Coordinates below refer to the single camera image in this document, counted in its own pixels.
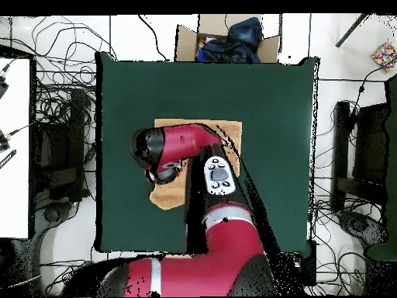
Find black slotted bar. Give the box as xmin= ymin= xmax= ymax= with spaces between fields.
xmin=0 ymin=149 xmax=17 ymax=170

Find black metal bar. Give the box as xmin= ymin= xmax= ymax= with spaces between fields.
xmin=335 ymin=13 xmax=371 ymax=48

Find black equipment rack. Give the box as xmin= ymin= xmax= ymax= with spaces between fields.
xmin=30 ymin=89 xmax=94 ymax=203
xmin=331 ymin=100 xmax=390 ymax=212

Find multicoloured patterned item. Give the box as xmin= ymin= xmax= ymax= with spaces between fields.
xmin=371 ymin=41 xmax=397 ymax=72

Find black stand foot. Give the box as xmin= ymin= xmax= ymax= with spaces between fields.
xmin=32 ymin=199 xmax=77 ymax=246
xmin=337 ymin=210 xmax=388 ymax=249

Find black power strip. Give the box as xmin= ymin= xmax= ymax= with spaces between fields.
xmin=299 ymin=240 xmax=318 ymax=287

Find dark green table cloth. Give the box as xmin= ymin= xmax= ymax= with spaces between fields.
xmin=95 ymin=52 xmax=319 ymax=257

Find loose black floor cables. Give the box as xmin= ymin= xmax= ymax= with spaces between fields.
xmin=40 ymin=244 xmax=100 ymax=297
xmin=0 ymin=15 xmax=118 ymax=125

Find black cable tangle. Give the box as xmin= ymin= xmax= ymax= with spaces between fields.
xmin=278 ymin=173 xmax=373 ymax=296

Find orange terry towel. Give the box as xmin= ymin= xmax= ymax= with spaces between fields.
xmin=149 ymin=118 xmax=243 ymax=211

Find dark blue clothing pile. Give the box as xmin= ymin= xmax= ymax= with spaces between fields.
xmin=196 ymin=16 xmax=264 ymax=64

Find white side table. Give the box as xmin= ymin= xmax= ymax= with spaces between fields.
xmin=0 ymin=57 xmax=32 ymax=240

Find black device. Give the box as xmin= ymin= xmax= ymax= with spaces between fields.
xmin=0 ymin=129 xmax=12 ymax=152
xmin=0 ymin=72 xmax=10 ymax=99

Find green covered side table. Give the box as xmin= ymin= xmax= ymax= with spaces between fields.
xmin=365 ymin=74 xmax=397 ymax=262

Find brown cardboard box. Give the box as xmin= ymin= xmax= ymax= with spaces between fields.
xmin=174 ymin=13 xmax=281 ymax=64

